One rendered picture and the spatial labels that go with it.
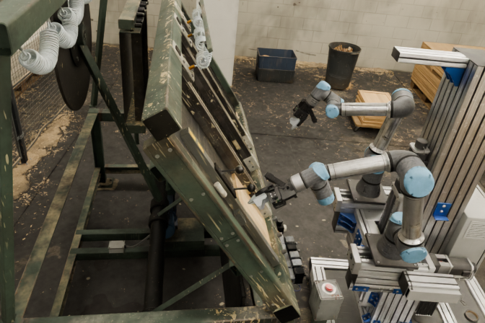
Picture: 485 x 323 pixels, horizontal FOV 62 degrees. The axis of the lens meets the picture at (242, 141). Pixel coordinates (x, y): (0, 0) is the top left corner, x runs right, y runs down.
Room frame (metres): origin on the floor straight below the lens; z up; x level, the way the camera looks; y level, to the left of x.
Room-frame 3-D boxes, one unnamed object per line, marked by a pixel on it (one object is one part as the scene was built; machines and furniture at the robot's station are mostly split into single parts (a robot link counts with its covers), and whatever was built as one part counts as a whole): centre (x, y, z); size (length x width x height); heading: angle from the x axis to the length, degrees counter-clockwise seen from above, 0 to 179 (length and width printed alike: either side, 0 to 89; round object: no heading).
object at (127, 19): (2.94, 0.87, 1.38); 0.70 x 0.15 x 0.85; 11
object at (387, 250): (1.58, -0.84, 1.09); 0.15 x 0.15 x 0.10
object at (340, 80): (6.30, -1.44, 0.33); 0.52 x 0.51 x 0.65; 3
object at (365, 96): (5.02, -1.68, 0.20); 0.61 x 0.53 x 0.40; 3
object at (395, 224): (1.57, -0.84, 1.20); 0.13 x 0.12 x 0.14; 4
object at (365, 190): (2.07, -0.82, 1.09); 0.15 x 0.15 x 0.10
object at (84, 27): (2.06, 0.91, 1.85); 0.80 x 0.06 x 0.80; 11
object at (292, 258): (1.79, -0.36, 0.69); 0.50 x 0.14 x 0.24; 11
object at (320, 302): (1.37, -0.51, 0.84); 0.12 x 0.12 x 0.18; 11
